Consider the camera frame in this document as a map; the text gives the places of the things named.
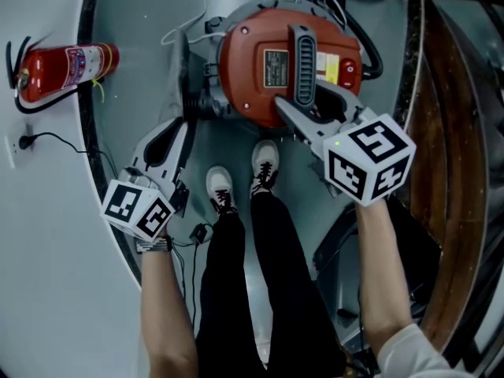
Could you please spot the red vacuum cleaner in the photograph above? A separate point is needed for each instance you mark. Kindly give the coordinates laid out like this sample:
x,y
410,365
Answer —
x,y
252,53

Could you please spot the person's right forearm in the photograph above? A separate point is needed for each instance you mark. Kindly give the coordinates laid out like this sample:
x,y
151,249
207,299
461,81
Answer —
x,y
380,274

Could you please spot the grey dust bag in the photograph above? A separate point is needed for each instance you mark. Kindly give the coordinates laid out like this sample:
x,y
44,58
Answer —
x,y
173,81

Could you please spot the black floor device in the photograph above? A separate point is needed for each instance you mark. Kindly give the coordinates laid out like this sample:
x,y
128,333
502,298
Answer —
x,y
413,258

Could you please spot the person's black trousers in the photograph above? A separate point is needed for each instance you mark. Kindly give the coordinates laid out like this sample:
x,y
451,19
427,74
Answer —
x,y
283,270

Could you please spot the person's right white shoe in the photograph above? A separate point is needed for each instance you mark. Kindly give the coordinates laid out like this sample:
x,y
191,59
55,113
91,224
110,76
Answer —
x,y
264,160

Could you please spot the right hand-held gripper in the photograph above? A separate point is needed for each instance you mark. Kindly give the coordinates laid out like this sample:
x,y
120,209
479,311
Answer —
x,y
366,160

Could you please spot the red fire extinguisher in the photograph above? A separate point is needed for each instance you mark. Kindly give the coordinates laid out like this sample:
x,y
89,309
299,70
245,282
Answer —
x,y
47,71

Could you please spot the white wall socket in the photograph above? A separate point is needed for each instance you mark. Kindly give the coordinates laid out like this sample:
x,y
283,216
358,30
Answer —
x,y
11,152

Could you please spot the person's left forearm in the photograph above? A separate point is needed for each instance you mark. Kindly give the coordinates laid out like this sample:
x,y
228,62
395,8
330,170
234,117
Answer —
x,y
165,309

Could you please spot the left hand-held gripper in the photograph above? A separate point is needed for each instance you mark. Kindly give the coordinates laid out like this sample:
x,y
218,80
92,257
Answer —
x,y
134,207

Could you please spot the person's left white shoe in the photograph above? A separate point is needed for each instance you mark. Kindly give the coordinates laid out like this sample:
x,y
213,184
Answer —
x,y
218,183

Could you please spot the white sleeve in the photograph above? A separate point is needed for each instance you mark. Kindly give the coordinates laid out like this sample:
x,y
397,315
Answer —
x,y
413,356

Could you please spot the metal wrist watch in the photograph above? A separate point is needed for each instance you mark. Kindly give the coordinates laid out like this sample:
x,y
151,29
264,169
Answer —
x,y
153,245

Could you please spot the small black power adapter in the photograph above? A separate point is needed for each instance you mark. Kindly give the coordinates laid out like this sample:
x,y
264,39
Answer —
x,y
199,233

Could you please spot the person's white shoe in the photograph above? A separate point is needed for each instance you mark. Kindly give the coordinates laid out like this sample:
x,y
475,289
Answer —
x,y
264,160
218,183

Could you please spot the brown wooden panel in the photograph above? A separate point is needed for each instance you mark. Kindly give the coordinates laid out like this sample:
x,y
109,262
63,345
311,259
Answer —
x,y
433,132

